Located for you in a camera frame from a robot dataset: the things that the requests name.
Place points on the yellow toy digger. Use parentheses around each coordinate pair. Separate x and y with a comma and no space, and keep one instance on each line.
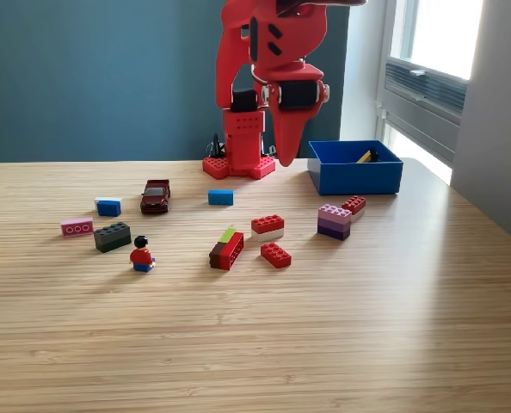
(363,158)

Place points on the dark red toy car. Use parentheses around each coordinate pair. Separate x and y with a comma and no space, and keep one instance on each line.
(154,198)

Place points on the black brick stack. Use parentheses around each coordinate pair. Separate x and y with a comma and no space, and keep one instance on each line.
(112,238)

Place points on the blue plastic bin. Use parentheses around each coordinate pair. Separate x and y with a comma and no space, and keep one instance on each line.
(358,178)

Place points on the black chair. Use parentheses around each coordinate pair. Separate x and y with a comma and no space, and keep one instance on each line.
(306,142)

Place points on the black table clamp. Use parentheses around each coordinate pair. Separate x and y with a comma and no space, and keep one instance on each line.
(215,147)

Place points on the plain blue brick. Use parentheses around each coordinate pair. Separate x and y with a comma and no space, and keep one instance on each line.
(220,197)

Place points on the large red and white brick stack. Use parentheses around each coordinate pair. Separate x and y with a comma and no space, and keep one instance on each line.
(267,227)

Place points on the small red and white brick stack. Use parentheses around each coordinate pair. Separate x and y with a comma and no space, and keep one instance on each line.
(355,205)

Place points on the pink and purple brick stack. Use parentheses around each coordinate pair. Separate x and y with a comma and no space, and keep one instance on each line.
(334,223)

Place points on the flat red brick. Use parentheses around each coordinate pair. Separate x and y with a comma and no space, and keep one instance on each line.
(276,255)

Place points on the grey ventilation unit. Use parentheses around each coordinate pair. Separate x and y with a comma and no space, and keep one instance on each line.
(423,103)

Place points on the brown red green brick stack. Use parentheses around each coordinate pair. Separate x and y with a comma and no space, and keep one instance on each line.
(225,254)

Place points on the toy figure red shirt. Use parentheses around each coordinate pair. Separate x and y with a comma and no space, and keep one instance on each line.
(141,257)

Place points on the blue and white brick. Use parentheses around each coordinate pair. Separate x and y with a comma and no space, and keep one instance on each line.
(108,208)

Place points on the window with white frame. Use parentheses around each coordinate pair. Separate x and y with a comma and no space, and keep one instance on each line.
(436,30)

